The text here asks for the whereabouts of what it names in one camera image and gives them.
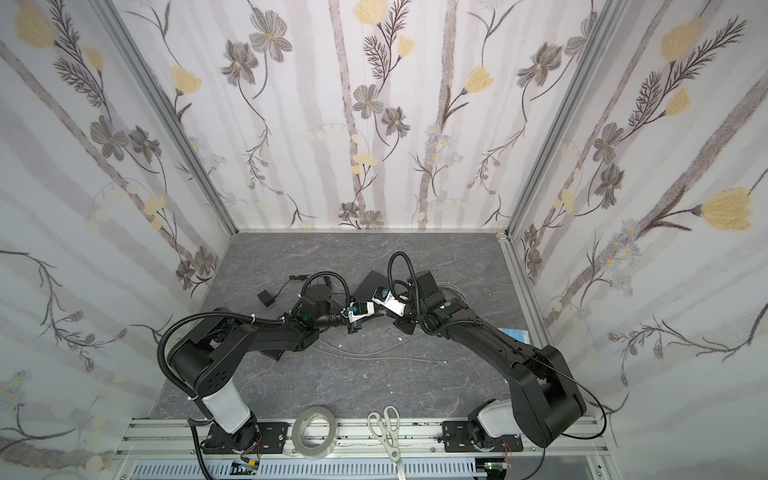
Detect dark grey switch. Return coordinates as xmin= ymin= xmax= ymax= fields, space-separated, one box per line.
xmin=352 ymin=270 xmax=389 ymax=302

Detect black power adapter with cable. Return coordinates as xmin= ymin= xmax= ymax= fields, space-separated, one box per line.
xmin=257 ymin=274 xmax=309 ymax=307

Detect black ribbed network switch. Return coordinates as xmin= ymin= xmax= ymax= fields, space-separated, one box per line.
xmin=260 ymin=349 xmax=285 ymax=361

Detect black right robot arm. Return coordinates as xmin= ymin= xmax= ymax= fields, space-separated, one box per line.
xmin=386 ymin=251 xmax=608 ymax=448

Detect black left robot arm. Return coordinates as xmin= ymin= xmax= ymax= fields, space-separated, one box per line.
xmin=156 ymin=271 xmax=376 ymax=455

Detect clear tape roll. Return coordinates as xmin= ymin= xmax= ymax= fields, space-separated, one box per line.
xmin=291 ymin=406 xmax=337 ymax=460

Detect blue face mask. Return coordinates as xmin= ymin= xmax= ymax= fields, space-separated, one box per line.
xmin=501 ymin=328 xmax=530 ymax=344

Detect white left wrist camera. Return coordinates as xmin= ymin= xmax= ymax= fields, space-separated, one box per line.
xmin=347 ymin=302 xmax=375 ymax=323

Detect white handled scissors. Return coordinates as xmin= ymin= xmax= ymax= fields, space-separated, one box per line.
xmin=367 ymin=405 xmax=406 ymax=480

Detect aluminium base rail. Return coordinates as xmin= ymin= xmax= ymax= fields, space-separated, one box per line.
xmin=115 ymin=417 xmax=610 ymax=460

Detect white slotted cable duct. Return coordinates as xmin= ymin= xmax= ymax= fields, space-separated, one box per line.
xmin=122 ymin=458 xmax=487 ymax=479

